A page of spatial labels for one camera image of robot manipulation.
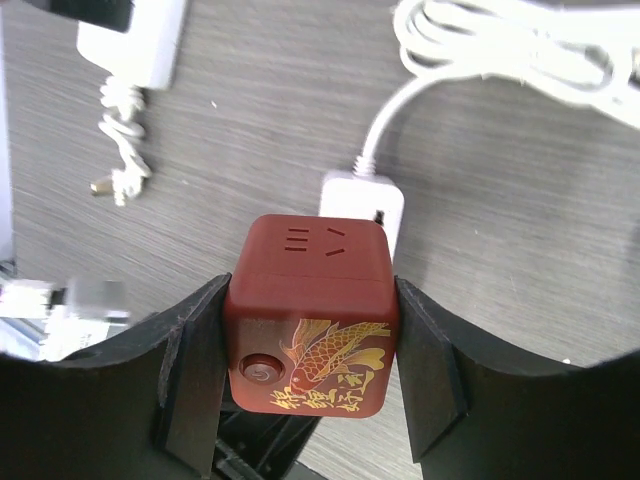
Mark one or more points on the small white usb power strip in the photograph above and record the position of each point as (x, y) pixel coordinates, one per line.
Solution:
(376, 198)

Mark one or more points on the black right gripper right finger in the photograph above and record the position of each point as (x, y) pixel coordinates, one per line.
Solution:
(479, 407)

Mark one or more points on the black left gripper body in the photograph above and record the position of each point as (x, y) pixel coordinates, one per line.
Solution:
(253, 446)

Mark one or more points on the red carp cube adapter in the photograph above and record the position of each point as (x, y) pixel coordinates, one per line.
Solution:
(311, 317)

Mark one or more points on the long white power strip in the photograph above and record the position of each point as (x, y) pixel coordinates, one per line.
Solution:
(145, 55)

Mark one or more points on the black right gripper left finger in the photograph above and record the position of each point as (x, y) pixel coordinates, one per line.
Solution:
(144, 404)

